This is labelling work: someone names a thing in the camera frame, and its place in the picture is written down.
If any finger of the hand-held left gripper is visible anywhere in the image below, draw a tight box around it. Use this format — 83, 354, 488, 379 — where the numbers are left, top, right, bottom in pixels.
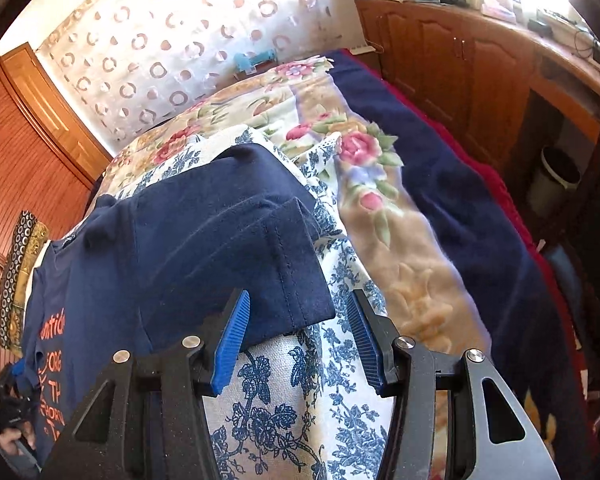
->
10, 357, 38, 397

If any navy t-shirt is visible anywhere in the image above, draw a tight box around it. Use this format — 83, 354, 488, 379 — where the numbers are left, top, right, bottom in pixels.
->
22, 143, 337, 466

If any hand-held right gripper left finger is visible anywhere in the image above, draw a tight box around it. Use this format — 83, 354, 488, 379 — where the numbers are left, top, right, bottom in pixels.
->
30, 287, 251, 480

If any dark patterned pillow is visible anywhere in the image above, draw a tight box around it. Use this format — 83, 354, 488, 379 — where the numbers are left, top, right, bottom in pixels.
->
0, 210, 51, 348

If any wooden cabinet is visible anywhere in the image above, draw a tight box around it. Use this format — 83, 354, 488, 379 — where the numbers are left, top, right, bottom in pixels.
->
355, 0, 600, 186

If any circle-patterned sheer curtain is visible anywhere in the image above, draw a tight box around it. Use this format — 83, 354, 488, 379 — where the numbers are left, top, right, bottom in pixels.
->
37, 0, 353, 143

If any blue floral white bedsheet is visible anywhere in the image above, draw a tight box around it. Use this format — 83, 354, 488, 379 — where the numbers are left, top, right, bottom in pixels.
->
60, 127, 398, 480

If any teal cloth bundle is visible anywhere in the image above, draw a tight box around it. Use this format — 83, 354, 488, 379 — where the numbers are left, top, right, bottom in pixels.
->
232, 49, 278, 73

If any wooden wardrobe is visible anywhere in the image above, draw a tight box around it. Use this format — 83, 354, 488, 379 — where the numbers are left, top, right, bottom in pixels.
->
0, 42, 112, 281

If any white trash bin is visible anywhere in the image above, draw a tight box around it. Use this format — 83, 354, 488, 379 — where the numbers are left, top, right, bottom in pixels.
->
526, 146, 581, 217

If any pink floral blanket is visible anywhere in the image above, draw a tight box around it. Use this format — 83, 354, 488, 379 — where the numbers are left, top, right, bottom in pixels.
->
102, 56, 491, 361

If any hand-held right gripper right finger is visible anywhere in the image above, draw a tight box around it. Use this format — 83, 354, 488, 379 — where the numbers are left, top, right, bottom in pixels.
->
346, 287, 563, 480

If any person's left hand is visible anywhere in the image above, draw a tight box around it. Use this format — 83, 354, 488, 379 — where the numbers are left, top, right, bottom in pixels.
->
0, 427, 35, 461

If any navy blanket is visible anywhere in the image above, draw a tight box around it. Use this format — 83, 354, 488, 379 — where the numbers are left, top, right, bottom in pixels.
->
325, 49, 596, 480

